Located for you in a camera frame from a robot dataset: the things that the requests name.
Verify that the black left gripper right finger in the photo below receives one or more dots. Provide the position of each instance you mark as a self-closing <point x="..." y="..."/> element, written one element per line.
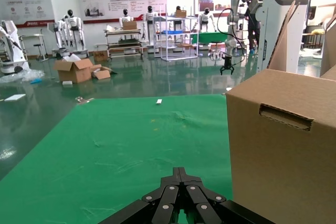
<point x="202" y="203"/>

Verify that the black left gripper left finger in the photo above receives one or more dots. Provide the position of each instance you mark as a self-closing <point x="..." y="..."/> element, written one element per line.
<point x="160" y="203"/>

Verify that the grey collaborative robot arm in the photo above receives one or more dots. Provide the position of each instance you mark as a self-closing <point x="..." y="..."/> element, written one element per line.
<point x="233" y="11"/>

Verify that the green table cloth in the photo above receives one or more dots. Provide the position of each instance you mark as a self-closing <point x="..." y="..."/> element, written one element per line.
<point x="118" y="142"/>

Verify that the small white label strip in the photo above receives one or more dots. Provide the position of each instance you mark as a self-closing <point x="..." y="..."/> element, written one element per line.
<point x="158" y="101"/>

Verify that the silver metal binder clip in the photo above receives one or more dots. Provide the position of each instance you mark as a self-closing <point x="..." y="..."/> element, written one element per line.
<point x="84" y="100"/>

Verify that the black claw gripper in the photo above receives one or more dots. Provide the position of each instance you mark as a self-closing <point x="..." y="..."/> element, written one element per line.
<point x="227" y="67"/>

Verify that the small open cardboard carton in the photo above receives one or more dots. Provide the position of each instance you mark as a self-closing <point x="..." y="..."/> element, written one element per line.
<point x="101" y="73"/>

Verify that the red seat stool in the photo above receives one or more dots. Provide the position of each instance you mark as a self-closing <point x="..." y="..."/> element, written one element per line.
<point x="216" y="49"/>

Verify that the large open cardboard carton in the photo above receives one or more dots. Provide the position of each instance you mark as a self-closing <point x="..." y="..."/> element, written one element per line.
<point x="74" y="72"/>

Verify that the closed cardboard carton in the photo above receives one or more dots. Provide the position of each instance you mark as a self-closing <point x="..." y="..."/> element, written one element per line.
<point x="101" y="56"/>

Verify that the metal trolley cart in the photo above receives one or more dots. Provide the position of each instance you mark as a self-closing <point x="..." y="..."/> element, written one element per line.
<point x="123" y="43"/>

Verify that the green covered table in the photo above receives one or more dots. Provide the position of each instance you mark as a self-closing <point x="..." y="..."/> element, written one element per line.
<point x="210" y="37"/>

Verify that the blue plastic tray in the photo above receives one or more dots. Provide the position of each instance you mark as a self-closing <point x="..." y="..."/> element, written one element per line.
<point x="170" y="32"/>

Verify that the white foam board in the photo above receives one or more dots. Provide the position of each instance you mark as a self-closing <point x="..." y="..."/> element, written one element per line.
<point x="15" y="97"/>

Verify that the person in dark clothes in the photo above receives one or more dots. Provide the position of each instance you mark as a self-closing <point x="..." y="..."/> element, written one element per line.
<point x="252" y="30"/>

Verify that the white machine cabinet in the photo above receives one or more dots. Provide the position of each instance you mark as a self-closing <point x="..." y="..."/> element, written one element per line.
<point x="275" y="32"/>

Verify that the clear plastic wrap pile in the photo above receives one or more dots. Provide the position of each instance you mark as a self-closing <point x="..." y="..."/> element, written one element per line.
<point x="21" y="75"/>

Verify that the round stool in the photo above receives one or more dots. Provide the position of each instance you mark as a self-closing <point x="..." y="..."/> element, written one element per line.
<point x="42" y="48"/>

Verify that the white mobile robot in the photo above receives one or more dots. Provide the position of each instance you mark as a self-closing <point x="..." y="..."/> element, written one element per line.
<point x="10" y="48"/>

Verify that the white frame shelf rack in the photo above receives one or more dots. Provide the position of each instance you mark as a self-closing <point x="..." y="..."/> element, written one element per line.
<point x="176" y="48"/>

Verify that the wall poster with icons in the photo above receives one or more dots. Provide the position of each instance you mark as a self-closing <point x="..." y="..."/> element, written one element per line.
<point x="25" y="1"/>

